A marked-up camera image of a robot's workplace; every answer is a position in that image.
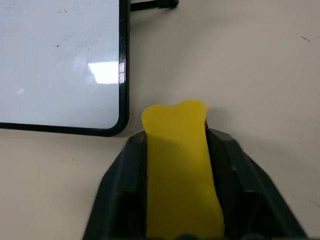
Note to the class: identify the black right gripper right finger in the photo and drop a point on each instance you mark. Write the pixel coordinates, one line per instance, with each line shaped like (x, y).
(245, 185)

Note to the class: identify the black board clamp top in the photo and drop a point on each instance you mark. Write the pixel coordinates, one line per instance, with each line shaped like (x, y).
(152, 5)

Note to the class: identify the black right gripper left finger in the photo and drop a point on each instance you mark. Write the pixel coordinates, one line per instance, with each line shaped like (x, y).
(120, 180)

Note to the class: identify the yellow bone-shaped whiteboard eraser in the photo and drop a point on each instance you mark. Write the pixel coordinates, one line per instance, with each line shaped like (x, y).
(178, 160)

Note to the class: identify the black-framed whiteboard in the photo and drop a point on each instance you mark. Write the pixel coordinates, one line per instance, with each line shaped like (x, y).
(57, 65)

